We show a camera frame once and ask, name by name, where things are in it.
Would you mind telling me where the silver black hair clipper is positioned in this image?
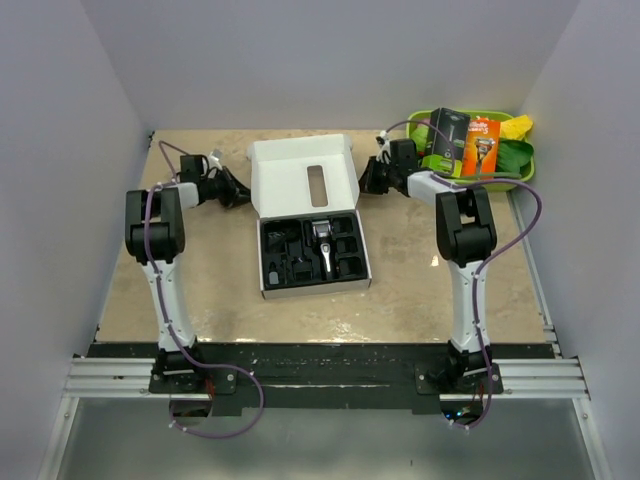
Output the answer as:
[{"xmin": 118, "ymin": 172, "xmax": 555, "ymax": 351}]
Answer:
[{"xmin": 312, "ymin": 220, "xmax": 334, "ymax": 280}]

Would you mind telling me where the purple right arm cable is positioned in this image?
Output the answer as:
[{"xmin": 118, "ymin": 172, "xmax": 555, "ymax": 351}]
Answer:
[{"xmin": 379, "ymin": 118, "xmax": 545, "ymax": 361}]

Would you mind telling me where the white clipper kit box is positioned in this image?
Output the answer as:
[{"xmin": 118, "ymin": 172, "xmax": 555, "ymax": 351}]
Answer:
[{"xmin": 247, "ymin": 134, "xmax": 372, "ymax": 299}]

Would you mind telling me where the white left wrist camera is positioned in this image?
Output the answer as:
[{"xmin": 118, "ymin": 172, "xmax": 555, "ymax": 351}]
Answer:
[{"xmin": 208, "ymin": 149, "xmax": 223, "ymax": 170}]

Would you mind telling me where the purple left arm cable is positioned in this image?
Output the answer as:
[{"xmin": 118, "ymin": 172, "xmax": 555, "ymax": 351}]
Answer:
[{"xmin": 143, "ymin": 140, "xmax": 211, "ymax": 374}]

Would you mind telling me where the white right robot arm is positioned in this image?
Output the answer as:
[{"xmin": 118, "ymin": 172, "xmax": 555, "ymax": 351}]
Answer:
[{"xmin": 359, "ymin": 133, "xmax": 497, "ymax": 393}]

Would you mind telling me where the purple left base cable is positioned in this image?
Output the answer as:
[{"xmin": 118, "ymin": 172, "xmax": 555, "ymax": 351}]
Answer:
[{"xmin": 168, "ymin": 364, "xmax": 266, "ymax": 441}]

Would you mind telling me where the green leaf item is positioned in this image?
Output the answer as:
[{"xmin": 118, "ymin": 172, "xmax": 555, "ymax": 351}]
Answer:
[{"xmin": 496, "ymin": 139, "xmax": 534, "ymax": 174}]

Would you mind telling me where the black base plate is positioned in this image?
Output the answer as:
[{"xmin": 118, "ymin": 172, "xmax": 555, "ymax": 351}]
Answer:
[{"xmin": 87, "ymin": 342, "xmax": 554, "ymax": 416}]

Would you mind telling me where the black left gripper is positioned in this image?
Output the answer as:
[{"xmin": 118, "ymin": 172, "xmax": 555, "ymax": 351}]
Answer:
[{"xmin": 202, "ymin": 166, "xmax": 258, "ymax": 209}]

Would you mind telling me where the orange razor package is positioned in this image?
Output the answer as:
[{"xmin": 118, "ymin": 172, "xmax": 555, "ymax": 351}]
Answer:
[{"xmin": 461, "ymin": 117, "xmax": 501, "ymax": 177}]

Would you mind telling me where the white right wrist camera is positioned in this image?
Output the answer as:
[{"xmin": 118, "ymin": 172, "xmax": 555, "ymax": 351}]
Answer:
[{"xmin": 376, "ymin": 130, "xmax": 391, "ymax": 164}]

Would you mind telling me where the green plastic basket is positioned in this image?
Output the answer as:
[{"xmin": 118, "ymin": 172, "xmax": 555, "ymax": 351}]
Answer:
[{"xmin": 406, "ymin": 109, "xmax": 535, "ymax": 184}]

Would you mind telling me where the black razor box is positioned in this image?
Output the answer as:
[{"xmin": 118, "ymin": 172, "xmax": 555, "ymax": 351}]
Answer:
[{"xmin": 422, "ymin": 107, "xmax": 471, "ymax": 177}]

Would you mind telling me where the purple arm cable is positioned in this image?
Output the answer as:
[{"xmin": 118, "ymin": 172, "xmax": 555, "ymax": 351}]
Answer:
[
  {"xmin": 379, "ymin": 118, "xmax": 545, "ymax": 361},
  {"xmin": 143, "ymin": 140, "xmax": 211, "ymax": 374}
]

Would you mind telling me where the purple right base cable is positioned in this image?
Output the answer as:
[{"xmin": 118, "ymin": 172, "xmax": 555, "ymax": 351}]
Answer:
[{"xmin": 447, "ymin": 349, "xmax": 496, "ymax": 431}]

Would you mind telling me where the yellow cloth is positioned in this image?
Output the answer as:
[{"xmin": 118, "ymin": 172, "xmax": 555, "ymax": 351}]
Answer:
[{"xmin": 500, "ymin": 115, "xmax": 534, "ymax": 140}]

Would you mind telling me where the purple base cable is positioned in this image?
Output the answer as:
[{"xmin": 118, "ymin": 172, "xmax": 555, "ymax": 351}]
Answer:
[
  {"xmin": 447, "ymin": 349, "xmax": 496, "ymax": 431},
  {"xmin": 168, "ymin": 364, "xmax": 266, "ymax": 441}
]

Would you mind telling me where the aluminium rail frame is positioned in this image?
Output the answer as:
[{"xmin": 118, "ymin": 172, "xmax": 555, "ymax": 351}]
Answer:
[{"xmin": 63, "ymin": 358, "xmax": 590, "ymax": 399}]

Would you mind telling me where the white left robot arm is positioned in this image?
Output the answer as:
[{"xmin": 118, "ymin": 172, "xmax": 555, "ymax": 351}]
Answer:
[{"xmin": 124, "ymin": 150, "xmax": 250, "ymax": 397}]

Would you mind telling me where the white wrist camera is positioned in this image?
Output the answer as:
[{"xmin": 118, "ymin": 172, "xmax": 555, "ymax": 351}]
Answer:
[
  {"xmin": 376, "ymin": 130, "xmax": 391, "ymax": 164},
  {"xmin": 208, "ymin": 149, "xmax": 223, "ymax": 170}
]

